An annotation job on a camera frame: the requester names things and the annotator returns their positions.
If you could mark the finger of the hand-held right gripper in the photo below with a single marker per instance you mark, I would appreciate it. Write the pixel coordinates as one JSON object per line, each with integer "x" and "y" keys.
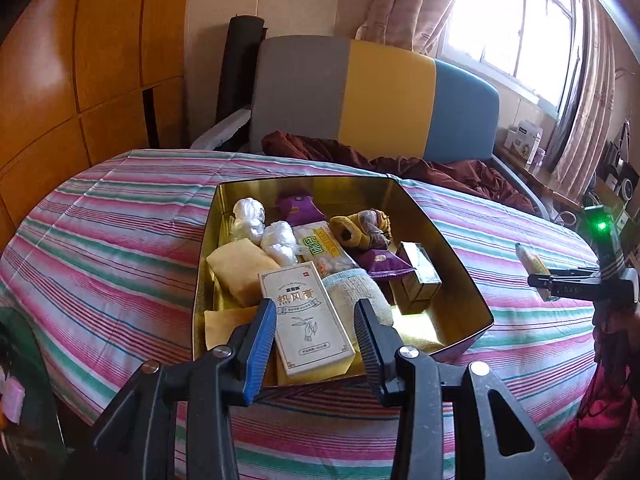
{"x": 570, "y": 287}

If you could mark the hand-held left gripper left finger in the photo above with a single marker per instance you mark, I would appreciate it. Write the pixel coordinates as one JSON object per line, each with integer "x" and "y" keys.
{"x": 260, "y": 355}

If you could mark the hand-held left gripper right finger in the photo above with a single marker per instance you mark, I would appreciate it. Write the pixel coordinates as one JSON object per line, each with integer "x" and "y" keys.
{"x": 367, "y": 355}

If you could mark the yellow green snack packet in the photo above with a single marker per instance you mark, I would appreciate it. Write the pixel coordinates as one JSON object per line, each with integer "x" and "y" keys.
{"x": 532, "y": 257}

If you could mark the beige carton box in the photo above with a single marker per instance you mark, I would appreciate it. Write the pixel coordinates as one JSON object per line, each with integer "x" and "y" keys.
{"x": 305, "y": 320}

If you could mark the purple snack packet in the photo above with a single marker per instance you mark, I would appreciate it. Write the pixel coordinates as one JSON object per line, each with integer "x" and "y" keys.
{"x": 385, "y": 262}
{"x": 297, "y": 210}

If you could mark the gold tin box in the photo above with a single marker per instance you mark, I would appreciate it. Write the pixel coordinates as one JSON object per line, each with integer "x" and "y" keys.
{"x": 450, "y": 305}

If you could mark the small gold carton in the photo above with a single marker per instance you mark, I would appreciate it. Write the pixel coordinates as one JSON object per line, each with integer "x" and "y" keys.
{"x": 420, "y": 270}

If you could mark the green cracker packet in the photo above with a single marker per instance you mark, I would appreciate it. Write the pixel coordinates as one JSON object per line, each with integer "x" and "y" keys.
{"x": 325, "y": 250}

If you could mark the white plastic bag wad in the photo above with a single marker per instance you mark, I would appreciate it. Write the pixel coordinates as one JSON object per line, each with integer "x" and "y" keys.
{"x": 247, "y": 220}
{"x": 280, "y": 242}

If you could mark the yellow sock ball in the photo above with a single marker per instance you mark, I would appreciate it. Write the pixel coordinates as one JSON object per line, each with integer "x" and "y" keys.
{"x": 355, "y": 230}

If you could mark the person's right forearm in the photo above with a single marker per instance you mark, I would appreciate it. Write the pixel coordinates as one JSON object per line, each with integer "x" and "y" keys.
{"x": 617, "y": 350}

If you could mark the wooden desk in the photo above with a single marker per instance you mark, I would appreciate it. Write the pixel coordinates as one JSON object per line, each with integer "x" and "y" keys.
{"x": 550, "y": 187}

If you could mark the small purple box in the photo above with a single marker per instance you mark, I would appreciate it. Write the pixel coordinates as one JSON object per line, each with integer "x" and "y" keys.
{"x": 539, "y": 157}

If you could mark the white carton box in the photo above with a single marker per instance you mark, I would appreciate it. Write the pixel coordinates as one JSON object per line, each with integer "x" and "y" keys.
{"x": 522, "y": 142}

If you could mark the person's red clothing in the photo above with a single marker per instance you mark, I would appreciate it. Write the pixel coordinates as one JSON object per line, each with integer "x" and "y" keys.
{"x": 590, "y": 445}

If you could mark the beige patterned curtain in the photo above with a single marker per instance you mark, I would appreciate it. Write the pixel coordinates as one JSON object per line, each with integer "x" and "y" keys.
{"x": 587, "y": 110}
{"x": 410, "y": 0}

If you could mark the maroon blanket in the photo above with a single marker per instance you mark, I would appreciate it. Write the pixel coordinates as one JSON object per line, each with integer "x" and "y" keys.
{"x": 450, "y": 175}

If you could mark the striped bed sheet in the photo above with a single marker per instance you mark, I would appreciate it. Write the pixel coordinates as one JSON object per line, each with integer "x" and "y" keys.
{"x": 125, "y": 240}

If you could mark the dark green bag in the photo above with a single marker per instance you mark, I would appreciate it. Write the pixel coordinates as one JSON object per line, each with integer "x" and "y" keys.
{"x": 30, "y": 410}

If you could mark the pink cloth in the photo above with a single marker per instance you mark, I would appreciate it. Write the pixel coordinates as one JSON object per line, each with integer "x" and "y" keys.
{"x": 11, "y": 400}

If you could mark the grey yellow blue sofa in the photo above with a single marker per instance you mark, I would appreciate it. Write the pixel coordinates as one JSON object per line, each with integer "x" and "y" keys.
{"x": 380, "y": 95}

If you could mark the window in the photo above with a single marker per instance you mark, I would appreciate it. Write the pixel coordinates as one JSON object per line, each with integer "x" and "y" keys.
{"x": 515, "y": 25}

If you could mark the black rolled mat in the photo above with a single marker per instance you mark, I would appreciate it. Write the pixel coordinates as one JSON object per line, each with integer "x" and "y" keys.
{"x": 240, "y": 70}

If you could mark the wooden wardrobe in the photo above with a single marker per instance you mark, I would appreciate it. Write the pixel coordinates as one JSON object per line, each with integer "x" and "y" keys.
{"x": 90, "y": 60}

